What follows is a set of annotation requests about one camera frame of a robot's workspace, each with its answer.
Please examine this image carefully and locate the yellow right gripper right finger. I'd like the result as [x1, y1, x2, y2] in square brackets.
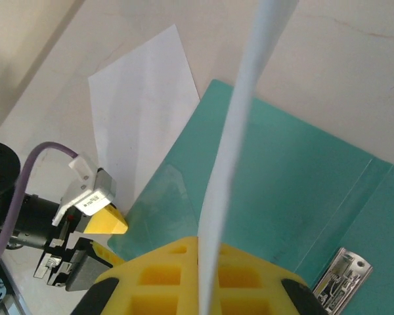
[215, 244, 330, 315]

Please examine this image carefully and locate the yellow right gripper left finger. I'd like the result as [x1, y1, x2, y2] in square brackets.
[70, 236, 202, 315]

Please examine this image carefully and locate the metal folder clip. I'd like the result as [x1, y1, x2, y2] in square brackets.
[310, 246, 374, 315]

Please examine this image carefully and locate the white paper sheet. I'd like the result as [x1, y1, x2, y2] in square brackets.
[196, 0, 299, 315]
[87, 23, 201, 211]

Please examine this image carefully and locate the green plastic folder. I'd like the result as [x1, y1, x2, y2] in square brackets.
[106, 78, 394, 315]

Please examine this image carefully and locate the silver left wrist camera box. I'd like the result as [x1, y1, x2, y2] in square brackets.
[51, 152, 118, 227]

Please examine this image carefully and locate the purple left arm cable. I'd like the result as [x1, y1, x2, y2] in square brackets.
[0, 140, 78, 276]

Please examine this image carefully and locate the aluminium table edge rail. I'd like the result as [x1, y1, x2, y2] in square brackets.
[0, 0, 89, 142]

